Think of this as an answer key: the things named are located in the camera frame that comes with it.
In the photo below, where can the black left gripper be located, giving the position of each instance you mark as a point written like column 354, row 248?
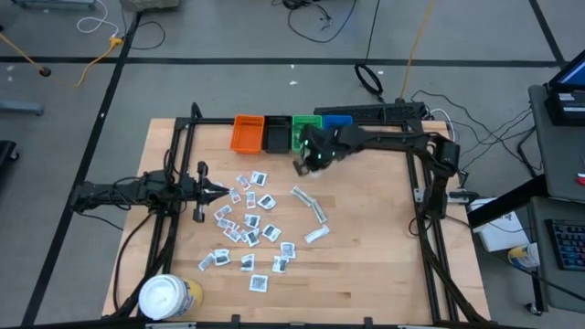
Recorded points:
column 201, row 192

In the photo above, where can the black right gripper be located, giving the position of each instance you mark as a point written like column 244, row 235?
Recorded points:
column 336, row 141

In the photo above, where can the green-striped white packet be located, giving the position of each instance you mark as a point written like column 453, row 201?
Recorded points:
column 319, row 211
column 301, row 195

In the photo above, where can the black-print white packet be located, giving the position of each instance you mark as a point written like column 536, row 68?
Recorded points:
column 266, row 201
column 287, row 250
column 222, row 257
column 279, row 264
column 247, row 262
column 258, row 178
column 271, row 232
column 252, row 220
column 206, row 262
column 252, row 237
column 258, row 283

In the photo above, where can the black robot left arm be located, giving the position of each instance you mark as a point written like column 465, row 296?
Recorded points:
column 114, row 192

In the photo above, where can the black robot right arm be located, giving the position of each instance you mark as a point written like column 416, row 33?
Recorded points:
column 393, row 139

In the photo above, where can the blue-print white packet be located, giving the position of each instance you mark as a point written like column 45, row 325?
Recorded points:
column 225, row 223

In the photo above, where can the black plastic basket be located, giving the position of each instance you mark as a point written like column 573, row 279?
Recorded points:
column 277, row 134

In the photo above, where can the green plastic basket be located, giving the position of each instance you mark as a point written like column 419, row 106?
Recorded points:
column 307, row 119

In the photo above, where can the blue plastic basket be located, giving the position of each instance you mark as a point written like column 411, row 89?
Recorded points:
column 338, row 121

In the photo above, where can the orange plastic basket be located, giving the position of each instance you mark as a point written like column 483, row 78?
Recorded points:
column 247, row 134

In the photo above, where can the black power strip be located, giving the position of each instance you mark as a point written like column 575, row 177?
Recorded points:
column 365, row 112

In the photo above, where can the white-lidded yellow wipes canister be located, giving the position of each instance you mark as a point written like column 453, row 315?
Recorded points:
column 162, row 297

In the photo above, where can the white cardboard box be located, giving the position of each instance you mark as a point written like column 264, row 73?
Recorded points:
column 498, row 235

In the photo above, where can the black desk support bar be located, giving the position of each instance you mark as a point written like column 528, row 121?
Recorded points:
column 507, row 201

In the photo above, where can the black floor plug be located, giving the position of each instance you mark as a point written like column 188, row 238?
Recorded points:
column 45, row 71

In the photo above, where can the grey metal base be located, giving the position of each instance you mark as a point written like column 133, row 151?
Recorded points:
column 23, row 108

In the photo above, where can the yellow white bottle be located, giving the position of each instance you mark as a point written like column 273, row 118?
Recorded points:
column 523, row 256

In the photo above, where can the grey side desk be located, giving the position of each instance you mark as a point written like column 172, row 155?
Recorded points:
column 562, row 155

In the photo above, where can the black laptop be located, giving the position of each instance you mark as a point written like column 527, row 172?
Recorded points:
column 566, row 105

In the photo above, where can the black keyboard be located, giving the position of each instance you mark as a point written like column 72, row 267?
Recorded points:
column 569, row 244

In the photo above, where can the red object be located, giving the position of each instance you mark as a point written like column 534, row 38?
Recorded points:
column 581, row 178

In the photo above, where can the grey keyboard desk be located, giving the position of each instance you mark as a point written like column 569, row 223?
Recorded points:
column 562, row 288

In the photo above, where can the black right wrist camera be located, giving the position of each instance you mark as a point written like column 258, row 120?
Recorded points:
column 308, row 137

